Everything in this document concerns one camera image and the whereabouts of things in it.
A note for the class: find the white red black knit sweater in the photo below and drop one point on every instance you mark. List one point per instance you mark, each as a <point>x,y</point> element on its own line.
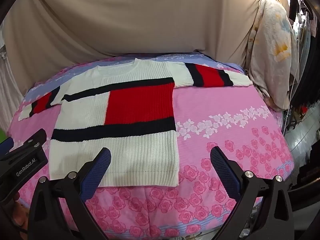
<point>140,100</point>

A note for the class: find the beige backdrop curtain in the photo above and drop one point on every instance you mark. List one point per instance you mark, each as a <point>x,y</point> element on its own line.
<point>125,17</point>

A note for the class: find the green object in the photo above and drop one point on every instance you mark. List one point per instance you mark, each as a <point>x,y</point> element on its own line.
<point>3,133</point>

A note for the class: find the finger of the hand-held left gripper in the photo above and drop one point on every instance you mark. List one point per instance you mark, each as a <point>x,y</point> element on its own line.
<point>33,140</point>
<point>5,143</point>

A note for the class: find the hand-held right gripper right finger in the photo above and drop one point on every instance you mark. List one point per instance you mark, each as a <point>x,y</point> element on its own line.
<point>223,166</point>

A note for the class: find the cream floral hanging blanket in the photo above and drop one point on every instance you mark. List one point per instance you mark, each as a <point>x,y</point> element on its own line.
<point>272,50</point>

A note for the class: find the pink floral bedsheet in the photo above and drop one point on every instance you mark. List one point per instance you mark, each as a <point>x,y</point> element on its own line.
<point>212,110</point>

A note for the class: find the rack of hanging clothes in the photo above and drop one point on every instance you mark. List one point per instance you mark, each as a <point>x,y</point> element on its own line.
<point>306,55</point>

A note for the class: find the person's left hand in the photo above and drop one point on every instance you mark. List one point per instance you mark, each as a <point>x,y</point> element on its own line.
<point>21,213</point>

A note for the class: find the white pleated curtain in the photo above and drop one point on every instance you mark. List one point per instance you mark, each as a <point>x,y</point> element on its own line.
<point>8,85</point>

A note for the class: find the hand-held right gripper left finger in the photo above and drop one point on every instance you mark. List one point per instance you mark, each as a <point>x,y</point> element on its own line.
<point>98,166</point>

